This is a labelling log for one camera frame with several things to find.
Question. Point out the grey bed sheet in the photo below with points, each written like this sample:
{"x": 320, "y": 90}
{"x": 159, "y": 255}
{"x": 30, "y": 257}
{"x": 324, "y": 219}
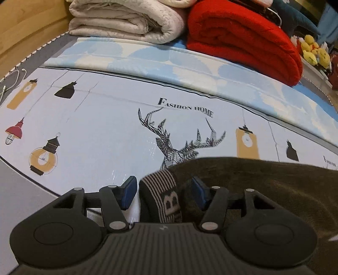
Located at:
{"x": 39, "y": 56}

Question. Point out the wooden bed frame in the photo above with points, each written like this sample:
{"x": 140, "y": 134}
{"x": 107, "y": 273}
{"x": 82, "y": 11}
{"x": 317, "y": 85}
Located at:
{"x": 23, "y": 29}

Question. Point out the blue patterned bed sheet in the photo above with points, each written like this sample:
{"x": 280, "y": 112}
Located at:
{"x": 184, "y": 60}

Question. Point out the yellow plush toy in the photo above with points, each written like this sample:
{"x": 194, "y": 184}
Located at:
{"x": 309, "y": 56}
{"x": 310, "y": 40}
{"x": 323, "y": 56}

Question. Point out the printed light bed mat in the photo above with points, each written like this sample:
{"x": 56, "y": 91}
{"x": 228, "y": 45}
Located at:
{"x": 105, "y": 127}

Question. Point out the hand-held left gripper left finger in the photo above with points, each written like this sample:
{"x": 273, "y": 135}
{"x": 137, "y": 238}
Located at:
{"x": 129, "y": 192}

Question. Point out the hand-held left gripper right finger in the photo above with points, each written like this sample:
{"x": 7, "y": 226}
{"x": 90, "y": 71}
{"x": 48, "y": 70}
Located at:
{"x": 198, "y": 193}

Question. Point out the folded red blanket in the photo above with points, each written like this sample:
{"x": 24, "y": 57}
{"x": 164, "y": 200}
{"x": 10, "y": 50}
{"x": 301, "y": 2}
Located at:
{"x": 237, "y": 37}

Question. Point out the folded beige quilt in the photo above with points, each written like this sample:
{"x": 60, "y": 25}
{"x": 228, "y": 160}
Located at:
{"x": 118, "y": 21}

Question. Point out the dark olive pants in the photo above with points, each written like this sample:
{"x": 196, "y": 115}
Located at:
{"x": 264, "y": 179}

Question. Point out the white folded cloth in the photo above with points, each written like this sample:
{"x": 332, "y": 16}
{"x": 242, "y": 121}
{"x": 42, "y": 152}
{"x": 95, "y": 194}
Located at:
{"x": 179, "y": 2}

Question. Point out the dark teal cloth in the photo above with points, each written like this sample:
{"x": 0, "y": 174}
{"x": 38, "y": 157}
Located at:
{"x": 293, "y": 15}

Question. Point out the blue cloth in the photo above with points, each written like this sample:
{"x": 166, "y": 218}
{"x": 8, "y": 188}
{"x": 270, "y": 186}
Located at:
{"x": 328, "y": 23}

